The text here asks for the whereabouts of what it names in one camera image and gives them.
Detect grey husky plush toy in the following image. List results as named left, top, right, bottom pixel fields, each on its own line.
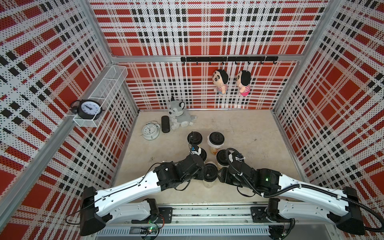
left=168, top=96, right=197, bottom=130

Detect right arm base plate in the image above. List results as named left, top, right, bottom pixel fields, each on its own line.
left=251, top=207, right=295, bottom=223

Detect black hook rail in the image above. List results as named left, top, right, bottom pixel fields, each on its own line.
left=181, top=56, right=279, bottom=63

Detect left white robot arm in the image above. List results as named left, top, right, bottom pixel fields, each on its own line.
left=80, top=155, right=205, bottom=237

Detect black wall clock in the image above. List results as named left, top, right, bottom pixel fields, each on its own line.
left=70, top=100, right=103, bottom=120

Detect hanging doll blue shorts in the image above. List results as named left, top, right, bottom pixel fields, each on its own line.
left=213, top=70, right=229, bottom=95

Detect paper cup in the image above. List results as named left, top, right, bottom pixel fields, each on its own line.
left=210, top=145, right=222, bottom=155
left=203, top=180, right=216, bottom=188

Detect black cup lid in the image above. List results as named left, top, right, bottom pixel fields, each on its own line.
left=208, top=132, right=225, bottom=146
left=200, top=148, right=207, bottom=162
left=204, top=163, right=218, bottom=183
left=216, top=150, right=229, bottom=168
left=187, top=131, right=203, bottom=145

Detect white wire basket shelf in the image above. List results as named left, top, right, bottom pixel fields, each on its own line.
left=74, top=65, right=128, bottom=128

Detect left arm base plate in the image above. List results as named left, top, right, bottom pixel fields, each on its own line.
left=131, top=207, right=173, bottom=224

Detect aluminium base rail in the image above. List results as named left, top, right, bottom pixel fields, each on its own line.
left=86, top=203, right=340, bottom=240

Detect white alarm clock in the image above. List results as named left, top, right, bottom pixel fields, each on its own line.
left=141, top=121, right=161, bottom=141

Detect black glasses case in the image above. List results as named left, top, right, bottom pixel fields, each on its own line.
left=161, top=116, right=171, bottom=134

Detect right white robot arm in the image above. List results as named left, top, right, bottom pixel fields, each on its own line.
left=218, top=161, right=384, bottom=236

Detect hanging doll pink dress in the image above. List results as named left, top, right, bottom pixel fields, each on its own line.
left=236, top=70, right=251, bottom=97

